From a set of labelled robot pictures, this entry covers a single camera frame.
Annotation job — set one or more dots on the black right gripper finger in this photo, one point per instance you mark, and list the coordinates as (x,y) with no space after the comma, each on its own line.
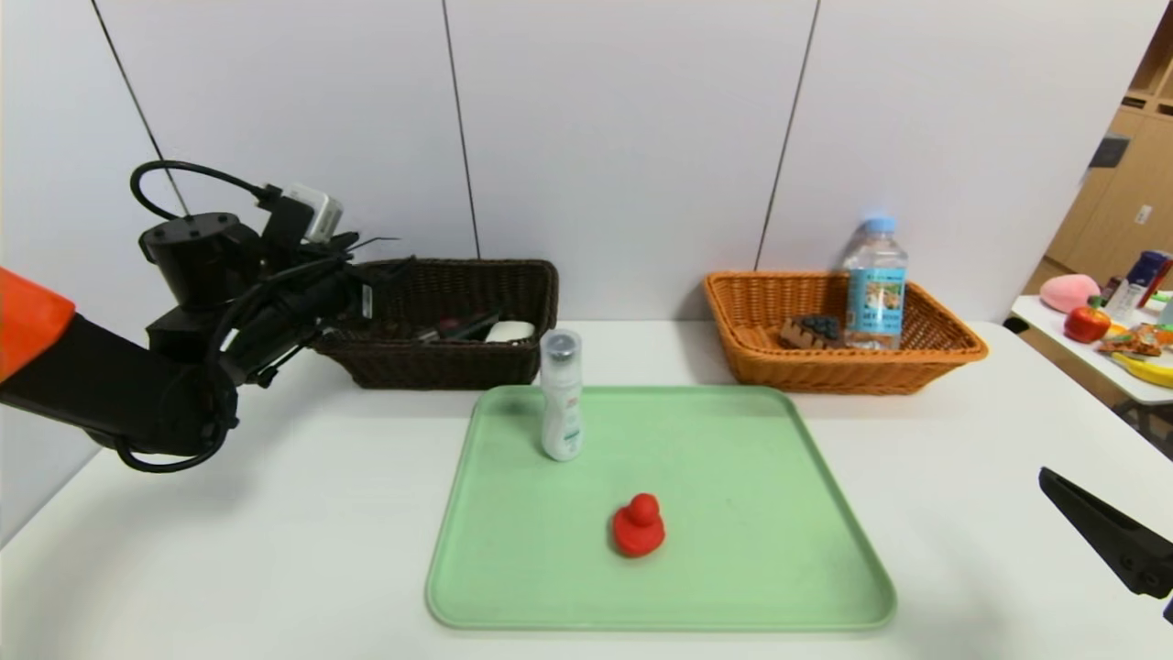
(1109,536)

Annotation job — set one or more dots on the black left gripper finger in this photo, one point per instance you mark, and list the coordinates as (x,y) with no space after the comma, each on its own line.
(393,273)

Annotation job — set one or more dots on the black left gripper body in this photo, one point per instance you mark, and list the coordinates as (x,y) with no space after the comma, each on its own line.
(365,298)

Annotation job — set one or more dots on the dark green cone tube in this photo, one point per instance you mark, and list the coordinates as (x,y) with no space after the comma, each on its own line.
(458,327)

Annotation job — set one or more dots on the white soap bar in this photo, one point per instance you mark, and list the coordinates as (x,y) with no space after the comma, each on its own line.
(510,331)

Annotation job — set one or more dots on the white lotion bottle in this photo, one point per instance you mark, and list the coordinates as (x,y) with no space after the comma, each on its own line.
(561,403)

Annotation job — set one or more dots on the clear water bottle blue label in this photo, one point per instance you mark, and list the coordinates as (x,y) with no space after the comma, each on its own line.
(875,284)

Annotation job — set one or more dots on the chocolate blueberry cake slice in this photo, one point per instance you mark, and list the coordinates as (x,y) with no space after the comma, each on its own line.
(811,333)

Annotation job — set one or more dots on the black and orange left arm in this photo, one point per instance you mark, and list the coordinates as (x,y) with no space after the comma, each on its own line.
(137,376)

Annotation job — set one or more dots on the dark brown wicker basket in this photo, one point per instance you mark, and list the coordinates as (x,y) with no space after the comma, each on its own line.
(458,362)

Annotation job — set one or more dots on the orange wicker basket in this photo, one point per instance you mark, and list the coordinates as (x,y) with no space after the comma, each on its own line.
(825,367)

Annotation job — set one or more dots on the yellow banana toy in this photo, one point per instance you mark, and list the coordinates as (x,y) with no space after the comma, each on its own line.
(1150,371)

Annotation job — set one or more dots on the white side table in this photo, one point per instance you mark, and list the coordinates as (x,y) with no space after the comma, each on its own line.
(1068,353)

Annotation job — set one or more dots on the red apple toy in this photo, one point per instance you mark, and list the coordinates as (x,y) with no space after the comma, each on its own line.
(1086,324)

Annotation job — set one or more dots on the small white bottle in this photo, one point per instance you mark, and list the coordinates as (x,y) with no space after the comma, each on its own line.
(1118,301)

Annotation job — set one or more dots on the pink peach toy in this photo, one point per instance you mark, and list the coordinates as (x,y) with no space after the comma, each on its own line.
(1068,293)

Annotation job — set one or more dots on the light wooden cabinet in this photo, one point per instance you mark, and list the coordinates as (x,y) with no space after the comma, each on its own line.
(1123,211)

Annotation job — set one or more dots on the red rubber duck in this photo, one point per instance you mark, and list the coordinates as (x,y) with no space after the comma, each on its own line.
(639,532)

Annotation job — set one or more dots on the light green plastic tray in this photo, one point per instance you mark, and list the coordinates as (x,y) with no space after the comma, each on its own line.
(733,513)

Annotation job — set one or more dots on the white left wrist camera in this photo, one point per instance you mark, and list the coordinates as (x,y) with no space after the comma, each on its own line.
(312,209)

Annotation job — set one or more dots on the grey wall box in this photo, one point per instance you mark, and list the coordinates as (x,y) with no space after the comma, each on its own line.
(1109,152)

